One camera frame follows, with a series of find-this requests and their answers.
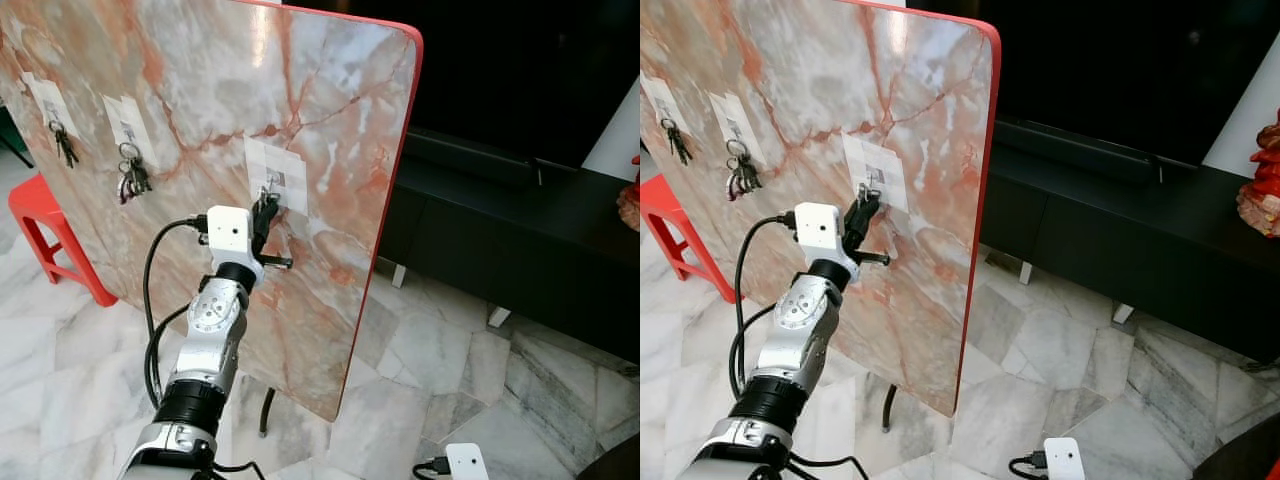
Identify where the key bunch with red carabiner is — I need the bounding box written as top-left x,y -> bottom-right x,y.
116,141 -> 154,206
725,139 -> 764,202

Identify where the marble pattern folding table top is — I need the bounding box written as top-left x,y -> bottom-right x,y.
0,0 -> 425,424
640,0 -> 1003,419

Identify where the red plastic stool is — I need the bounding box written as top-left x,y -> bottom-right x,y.
8,172 -> 120,309
640,172 -> 739,305

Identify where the dark key bunch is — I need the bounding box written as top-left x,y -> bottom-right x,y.
47,119 -> 82,170
659,117 -> 694,167

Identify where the black soundbar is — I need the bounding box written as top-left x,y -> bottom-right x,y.
989,117 -> 1202,182
404,127 -> 547,190

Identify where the red figurine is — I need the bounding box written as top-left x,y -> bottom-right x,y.
616,154 -> 641,234
1236,107 -> 1280,240

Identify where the black low console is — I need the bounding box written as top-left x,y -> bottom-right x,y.
977,117 -> 1280,364
374,128 -> 641,363

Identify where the black television screen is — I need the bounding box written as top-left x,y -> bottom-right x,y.
282,0 -> 641,173
904,0 -> 1280,171

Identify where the dark round furniture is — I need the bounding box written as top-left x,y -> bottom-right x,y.
1189,439 -> 1280,480
574,434 -> 641,480

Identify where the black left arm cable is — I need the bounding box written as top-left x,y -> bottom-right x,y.
142,214 -> 212,410
727,212 -> 799,403

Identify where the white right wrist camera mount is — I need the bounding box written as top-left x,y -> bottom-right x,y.
1042,436 -> 1087,480
445,442 -> 490,480

